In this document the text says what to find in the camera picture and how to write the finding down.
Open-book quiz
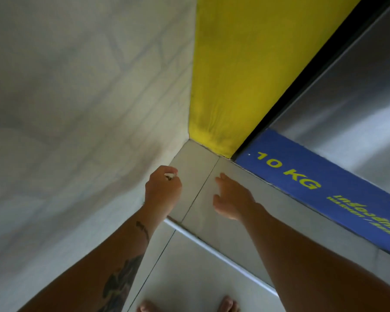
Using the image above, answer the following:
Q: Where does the person's right forearm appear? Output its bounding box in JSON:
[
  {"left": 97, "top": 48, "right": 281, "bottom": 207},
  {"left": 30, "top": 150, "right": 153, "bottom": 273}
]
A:
[{"left": 242, "top": 205, "right": 390, "bottom": 312}]

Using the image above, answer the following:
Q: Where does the person's right hand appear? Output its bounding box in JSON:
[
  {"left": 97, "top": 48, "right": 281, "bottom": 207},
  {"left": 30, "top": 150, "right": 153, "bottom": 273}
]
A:
[{"left": 213, "top": 173, "right": 268, "bottom": 223}]

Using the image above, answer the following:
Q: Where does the person's left foot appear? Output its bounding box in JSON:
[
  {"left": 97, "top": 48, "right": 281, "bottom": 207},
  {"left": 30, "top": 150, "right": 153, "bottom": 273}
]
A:
[{"left": 137, "top": 300, "right": 162, "bottom": 312}]

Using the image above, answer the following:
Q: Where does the stainless steel washing machine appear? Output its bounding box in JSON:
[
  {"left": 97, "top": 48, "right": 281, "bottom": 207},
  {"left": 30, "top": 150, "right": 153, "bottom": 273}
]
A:
[{"left": 231, "top": 0, "right": 390, "bottom": 261}]

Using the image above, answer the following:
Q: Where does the person's foot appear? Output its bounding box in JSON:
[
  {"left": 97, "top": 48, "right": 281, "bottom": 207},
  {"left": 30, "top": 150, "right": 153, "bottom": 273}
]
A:
[
  {"left": 137, "top": 300, "right": 162, "bottom": 312},
  {"left": 217, "top": 296, "right": 241, "bottom": 312}
]

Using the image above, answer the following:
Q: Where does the person's right foot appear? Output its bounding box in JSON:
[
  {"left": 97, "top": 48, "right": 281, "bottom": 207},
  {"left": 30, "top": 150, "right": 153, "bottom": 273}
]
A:
[{"left": 217, "top": 296, "right": 241, "bottom": 312}]

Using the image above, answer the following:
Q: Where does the person's left forearm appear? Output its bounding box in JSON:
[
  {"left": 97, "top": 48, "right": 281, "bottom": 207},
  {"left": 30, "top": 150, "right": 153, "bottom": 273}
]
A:
[{"left": 18, "top": 205, "right": 166, "bottom": 312}]

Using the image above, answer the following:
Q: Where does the person's left hand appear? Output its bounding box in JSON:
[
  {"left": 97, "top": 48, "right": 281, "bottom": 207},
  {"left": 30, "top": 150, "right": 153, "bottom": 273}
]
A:
[{"left": 144, "top": 165, "right": 183, "bottom": 221}]

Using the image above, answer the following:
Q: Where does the blue label strip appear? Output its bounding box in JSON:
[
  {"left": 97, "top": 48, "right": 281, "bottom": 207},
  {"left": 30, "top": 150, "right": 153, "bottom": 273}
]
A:
[{"left": 235, "top": 128, "right": 390, "bottom": 258}]

